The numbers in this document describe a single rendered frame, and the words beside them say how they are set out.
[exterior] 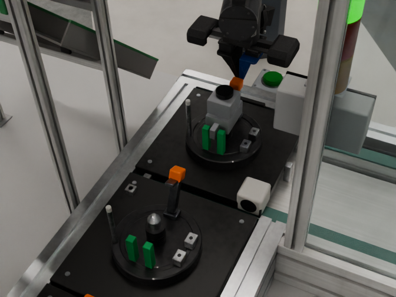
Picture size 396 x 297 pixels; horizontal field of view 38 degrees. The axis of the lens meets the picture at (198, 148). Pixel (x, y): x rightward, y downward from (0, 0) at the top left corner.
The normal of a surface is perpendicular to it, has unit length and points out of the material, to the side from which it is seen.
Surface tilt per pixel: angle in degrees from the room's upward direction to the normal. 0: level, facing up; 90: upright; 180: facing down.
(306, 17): 0
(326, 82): 90
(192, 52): 0
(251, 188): 0
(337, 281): 90
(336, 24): 90
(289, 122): 90
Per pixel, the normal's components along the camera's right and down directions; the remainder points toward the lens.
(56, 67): -0.02, -0.70
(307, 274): -0.44, 0.65
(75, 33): 0.81, 0.40
